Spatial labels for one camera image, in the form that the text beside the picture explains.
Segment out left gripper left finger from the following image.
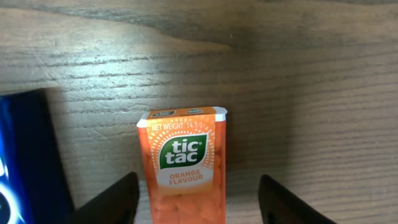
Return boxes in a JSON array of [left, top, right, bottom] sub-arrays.
[[73, 171, 140, 224]]

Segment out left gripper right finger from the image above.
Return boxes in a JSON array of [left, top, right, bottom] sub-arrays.
[[257, 174, 339, 224]]

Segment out orange candy box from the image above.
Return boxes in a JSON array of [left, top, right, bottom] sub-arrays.
[[136, 106, 228, 224]]

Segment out blue candy pack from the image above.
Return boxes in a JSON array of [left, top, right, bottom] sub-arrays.
[[0, 88, 75, 224]]

